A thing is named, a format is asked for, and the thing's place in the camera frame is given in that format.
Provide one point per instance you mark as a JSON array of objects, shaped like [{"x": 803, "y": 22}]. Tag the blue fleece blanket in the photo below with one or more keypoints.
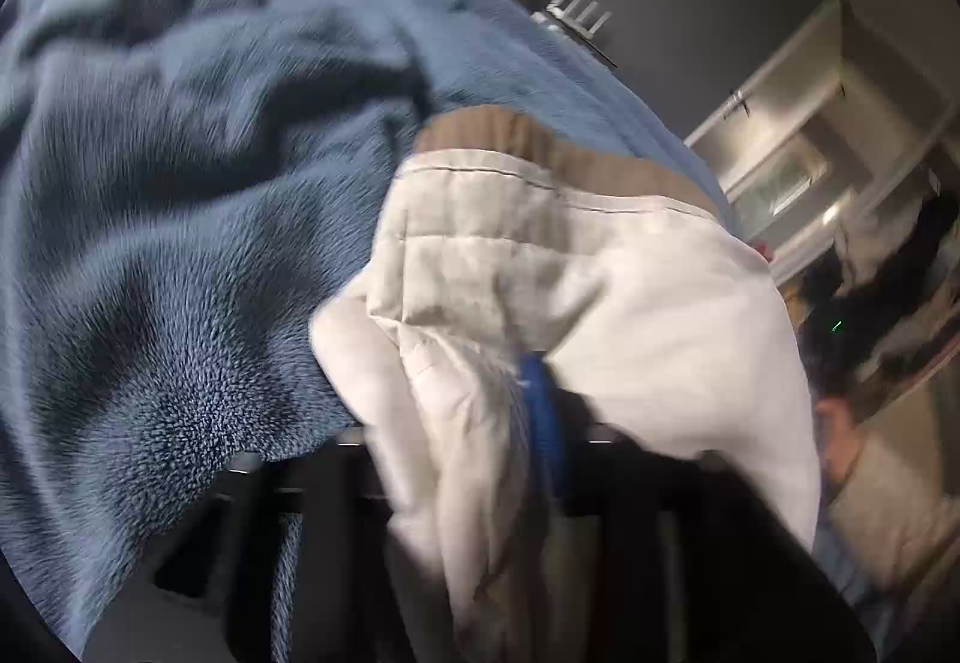
[{"x": 187, "y": 183}]

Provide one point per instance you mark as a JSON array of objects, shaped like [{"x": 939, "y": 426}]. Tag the white door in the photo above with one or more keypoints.
[{"x": 795, "y": 130}]

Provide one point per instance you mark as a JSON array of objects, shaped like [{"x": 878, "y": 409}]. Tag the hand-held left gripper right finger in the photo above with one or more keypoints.
[{"x": 541, "y": 408}]

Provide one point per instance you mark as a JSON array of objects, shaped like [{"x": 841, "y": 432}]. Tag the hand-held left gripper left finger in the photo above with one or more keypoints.
[{"x": 330, "y": 520}]

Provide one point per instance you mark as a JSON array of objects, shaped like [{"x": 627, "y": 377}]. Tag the white quilted jacket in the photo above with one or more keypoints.
[{"x": 600, "y": 303}]

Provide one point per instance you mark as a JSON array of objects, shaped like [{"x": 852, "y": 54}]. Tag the white wall hook rack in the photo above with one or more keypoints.
[{"x": 577, "y": 14}]

